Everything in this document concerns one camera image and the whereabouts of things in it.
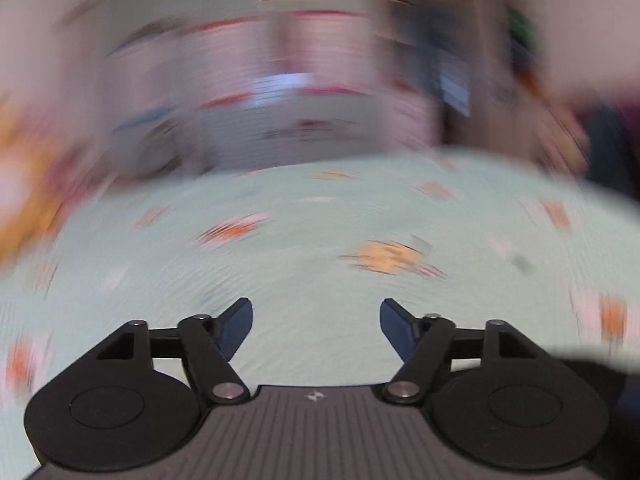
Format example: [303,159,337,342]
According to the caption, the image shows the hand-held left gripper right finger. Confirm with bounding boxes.
[380,297,546,405]

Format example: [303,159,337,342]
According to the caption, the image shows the bee-print quilted bedspread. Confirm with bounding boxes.
[0,152,640,480]

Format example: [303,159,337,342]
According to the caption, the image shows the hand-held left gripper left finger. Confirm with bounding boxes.
[95,297,253,404]

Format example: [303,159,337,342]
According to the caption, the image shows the sliding-door wardrobe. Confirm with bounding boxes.
[60,0,381,181]

